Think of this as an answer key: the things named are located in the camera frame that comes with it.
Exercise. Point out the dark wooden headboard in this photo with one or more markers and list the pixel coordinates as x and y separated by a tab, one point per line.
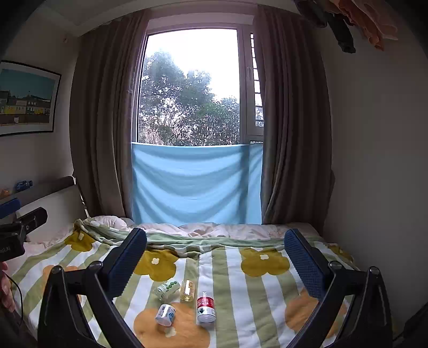
50	195

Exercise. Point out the orange toy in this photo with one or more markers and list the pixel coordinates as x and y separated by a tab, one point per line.
4	193

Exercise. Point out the pink quilt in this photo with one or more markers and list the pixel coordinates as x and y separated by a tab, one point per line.
214	230

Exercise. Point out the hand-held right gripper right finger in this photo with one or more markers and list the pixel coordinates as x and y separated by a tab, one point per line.
302	264

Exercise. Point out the brown curtain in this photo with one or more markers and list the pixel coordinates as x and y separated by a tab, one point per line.
103	117
294	127

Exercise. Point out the orange hanging garment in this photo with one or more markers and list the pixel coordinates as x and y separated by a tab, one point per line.
371	20

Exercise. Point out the white green dotted cup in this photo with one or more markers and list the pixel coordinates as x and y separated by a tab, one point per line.
166	288

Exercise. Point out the framed wall picture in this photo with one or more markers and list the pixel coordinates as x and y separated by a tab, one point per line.
26	97

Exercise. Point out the red label cup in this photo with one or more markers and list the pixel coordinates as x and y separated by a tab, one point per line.
205	308

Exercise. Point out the floral striped blanket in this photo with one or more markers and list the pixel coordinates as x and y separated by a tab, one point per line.
247	294

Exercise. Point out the dark hanging garment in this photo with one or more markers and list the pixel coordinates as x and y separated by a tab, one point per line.
341	30

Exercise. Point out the blue toy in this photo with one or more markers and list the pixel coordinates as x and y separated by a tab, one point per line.
23	185

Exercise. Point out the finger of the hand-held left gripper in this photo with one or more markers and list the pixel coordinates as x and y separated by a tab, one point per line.
9	207
33	217

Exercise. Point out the white pillow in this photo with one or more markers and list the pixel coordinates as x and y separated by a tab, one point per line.
50	234

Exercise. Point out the person's left hand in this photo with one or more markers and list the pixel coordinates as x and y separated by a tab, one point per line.
6	287

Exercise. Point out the white blue print cup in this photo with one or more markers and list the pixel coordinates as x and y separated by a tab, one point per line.
165	314

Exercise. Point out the light blue cloth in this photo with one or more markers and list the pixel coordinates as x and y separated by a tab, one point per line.
194	184

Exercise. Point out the clear yellowish cup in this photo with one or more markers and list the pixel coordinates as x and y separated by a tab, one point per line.
187	290

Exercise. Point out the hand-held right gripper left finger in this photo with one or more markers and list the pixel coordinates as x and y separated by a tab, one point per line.
128	262

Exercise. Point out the white framed window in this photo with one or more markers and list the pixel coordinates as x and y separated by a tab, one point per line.
190	83

